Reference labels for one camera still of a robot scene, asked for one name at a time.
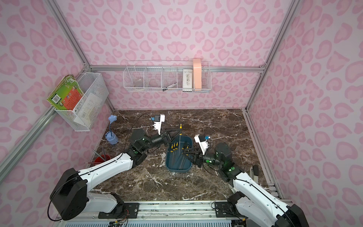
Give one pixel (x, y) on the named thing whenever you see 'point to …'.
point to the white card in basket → (187, 78)
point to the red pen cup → (101, 158)
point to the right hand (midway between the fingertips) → (184, 154)
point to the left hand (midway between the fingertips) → (181, 130)
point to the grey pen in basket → (175, 83)
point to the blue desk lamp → (112, 138)
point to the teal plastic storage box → (175, 161)
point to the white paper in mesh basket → (90, 111)
